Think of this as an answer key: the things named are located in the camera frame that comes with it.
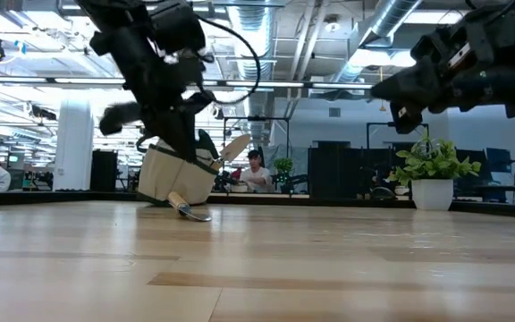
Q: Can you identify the blue monitor on arm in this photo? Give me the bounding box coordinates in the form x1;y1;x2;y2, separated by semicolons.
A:
485;147;515;198

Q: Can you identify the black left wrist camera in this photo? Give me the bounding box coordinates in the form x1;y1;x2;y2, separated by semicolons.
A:
148;0;208;55

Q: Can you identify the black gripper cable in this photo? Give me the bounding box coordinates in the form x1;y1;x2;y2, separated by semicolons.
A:
194;15;262;106

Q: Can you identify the black rounded object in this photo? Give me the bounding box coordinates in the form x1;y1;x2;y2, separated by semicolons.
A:
367;186;398;200

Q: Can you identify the green plant in white pot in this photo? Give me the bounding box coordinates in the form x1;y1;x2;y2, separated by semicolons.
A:
386;131;483;212

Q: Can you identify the black cabinet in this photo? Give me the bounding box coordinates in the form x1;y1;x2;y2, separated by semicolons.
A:
89;149;119;192

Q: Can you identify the white column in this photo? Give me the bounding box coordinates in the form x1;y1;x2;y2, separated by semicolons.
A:
53;97;95;192

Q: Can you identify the black metal frame stand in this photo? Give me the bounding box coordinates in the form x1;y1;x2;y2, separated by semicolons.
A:
223;115;291;158

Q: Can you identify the wide trowel wooden handle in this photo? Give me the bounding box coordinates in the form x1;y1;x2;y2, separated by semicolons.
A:
166;191;213;224

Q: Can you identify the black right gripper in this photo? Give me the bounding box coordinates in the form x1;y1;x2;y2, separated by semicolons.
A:
371;6;515;135

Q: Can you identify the narrow trowel wooden handle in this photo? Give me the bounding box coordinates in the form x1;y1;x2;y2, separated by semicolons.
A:
218;133;253;163

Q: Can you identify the beige gardening bag green trim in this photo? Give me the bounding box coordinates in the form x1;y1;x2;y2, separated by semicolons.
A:
135;129;223;207

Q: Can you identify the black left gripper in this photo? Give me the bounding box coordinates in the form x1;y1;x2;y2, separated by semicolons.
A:
98;44;217;163

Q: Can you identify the black partition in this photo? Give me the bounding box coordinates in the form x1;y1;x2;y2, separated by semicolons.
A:
308;141;395;200

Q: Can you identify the silver ventilation duct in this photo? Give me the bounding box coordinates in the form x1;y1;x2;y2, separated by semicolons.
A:
328;0;424;86
232;0;281;148

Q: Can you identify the small green background plant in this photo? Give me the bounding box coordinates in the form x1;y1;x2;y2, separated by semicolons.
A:
273;157;295;194

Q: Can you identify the black aluminium table frame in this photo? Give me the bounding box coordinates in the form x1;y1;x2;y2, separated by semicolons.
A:
0;190;515;221

